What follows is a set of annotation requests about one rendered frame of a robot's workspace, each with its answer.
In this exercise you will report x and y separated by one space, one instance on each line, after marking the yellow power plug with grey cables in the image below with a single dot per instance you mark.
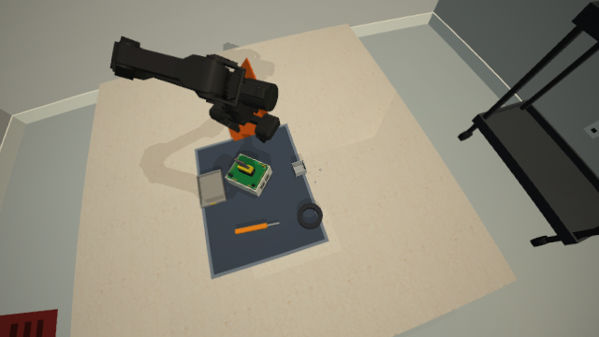
243 166

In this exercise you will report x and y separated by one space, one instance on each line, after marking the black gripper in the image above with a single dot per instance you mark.
266 125

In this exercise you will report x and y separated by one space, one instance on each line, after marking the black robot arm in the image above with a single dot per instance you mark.
207 76

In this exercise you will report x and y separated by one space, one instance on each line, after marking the dark grey work mat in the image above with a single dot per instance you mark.
279 202

